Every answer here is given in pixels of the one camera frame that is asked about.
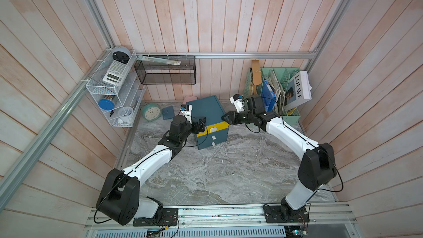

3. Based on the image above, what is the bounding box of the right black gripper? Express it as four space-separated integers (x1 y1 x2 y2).
221 111 255 126

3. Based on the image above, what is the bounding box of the yellow top drawer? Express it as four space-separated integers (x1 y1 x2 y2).
197 121 229 137

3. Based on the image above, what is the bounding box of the teal drawer cabinet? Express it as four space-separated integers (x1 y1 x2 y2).
188 95 229 150

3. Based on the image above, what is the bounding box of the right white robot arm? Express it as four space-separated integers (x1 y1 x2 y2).
222 94 338 224

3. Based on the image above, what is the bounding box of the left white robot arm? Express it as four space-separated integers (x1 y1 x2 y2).
95 115 207 225

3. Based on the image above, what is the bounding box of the pink notebook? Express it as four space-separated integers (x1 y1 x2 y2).
183 95 198 104

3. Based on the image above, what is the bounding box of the small blue notebook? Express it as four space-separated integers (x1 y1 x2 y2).
162 106 175 120

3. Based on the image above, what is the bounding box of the blue folder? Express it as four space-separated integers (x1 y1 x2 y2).
261 80 276 112

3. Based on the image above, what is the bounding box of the green round alarm clock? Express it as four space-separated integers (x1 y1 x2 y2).
142 103 162 122

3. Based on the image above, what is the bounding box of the green file organizer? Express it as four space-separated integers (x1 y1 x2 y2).
242 68 300 125

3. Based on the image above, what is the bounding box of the white ruler strip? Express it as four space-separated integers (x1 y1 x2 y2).
137 55 181 66

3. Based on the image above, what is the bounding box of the white Loewe book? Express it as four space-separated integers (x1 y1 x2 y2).
284 71 312 111

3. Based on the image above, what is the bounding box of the black mesh basket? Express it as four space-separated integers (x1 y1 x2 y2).
134 55 197 85

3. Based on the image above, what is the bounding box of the white mug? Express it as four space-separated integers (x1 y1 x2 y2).
117 106 134 126

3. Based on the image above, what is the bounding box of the blue round lid jar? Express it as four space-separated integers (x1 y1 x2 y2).
98 95 115 111

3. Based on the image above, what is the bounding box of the white calculator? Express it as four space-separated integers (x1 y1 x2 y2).
102 60 130 87

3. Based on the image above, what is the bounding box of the grey round speaker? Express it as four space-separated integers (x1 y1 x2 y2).
112 46 131 65

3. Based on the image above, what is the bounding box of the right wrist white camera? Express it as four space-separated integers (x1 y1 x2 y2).
230 94 247 113

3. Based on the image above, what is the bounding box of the wrist white camera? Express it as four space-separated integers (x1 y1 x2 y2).
179 104 192 123
230 94 247 113

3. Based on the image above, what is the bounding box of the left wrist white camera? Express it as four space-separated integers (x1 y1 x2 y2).
179 104 192 123

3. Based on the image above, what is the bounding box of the white wire shelf rack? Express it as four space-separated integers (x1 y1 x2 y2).
86 48 145 127

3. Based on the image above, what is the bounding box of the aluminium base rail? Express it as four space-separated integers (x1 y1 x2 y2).
82 202 364 238

